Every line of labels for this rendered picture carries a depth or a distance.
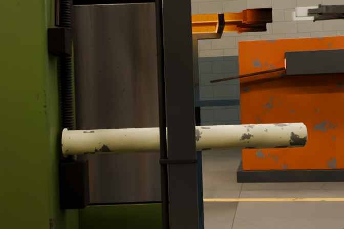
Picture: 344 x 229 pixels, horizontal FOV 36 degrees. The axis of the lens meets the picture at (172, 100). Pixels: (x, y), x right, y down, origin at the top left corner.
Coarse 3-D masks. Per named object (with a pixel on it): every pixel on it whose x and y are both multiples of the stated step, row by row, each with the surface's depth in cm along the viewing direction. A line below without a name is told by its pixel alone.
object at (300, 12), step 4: (296, 8) 163; (300, 8) 163; (304, 8) 163; (308, 8) 163; (312, 8) 163; (296, 12) 163; (300, 12) 163; (304, 12) 163; (296, 16) 163; (300, 16) 163; (304, 16) 163; (308, 16) 163
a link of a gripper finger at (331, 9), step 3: (324, 6) 160; (327, 6) 160; (330, 6) 160; (333, 6) 160; (336, 6) 160; (339, 6) 160; (342, 6) 160; (327, 9) 160; (330, 9) 160; (333, 9) 160; (336, 9) 160; (339, 9) 160; (342, 9) 160; (324, 12) 160; (327, 12) 160; (330, 12) 160; (333, 12) 160; (336, 12) 160; (339, 12) 160; (342, 12) 160
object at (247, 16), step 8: (256, 8) 167; (264, 8) 167; (192, 16) 168; (200, 16) 168; (208, 16) 168; (216, 16) 168; (224, 16) 168; (232, 16) 167; (240, 16) 167; (248, 16) 168; (256, 16) 168; (264, 16) 167
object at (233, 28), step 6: (192, 30) 192; (198, 30) 192; (204, 30) 192; (210, 30) 192; (228, 30) 192; (234, 30) 192; (240, 30) 191; (246, 30) 191; (252, 30) 191; (258, 30) 191; (264, 30) 191
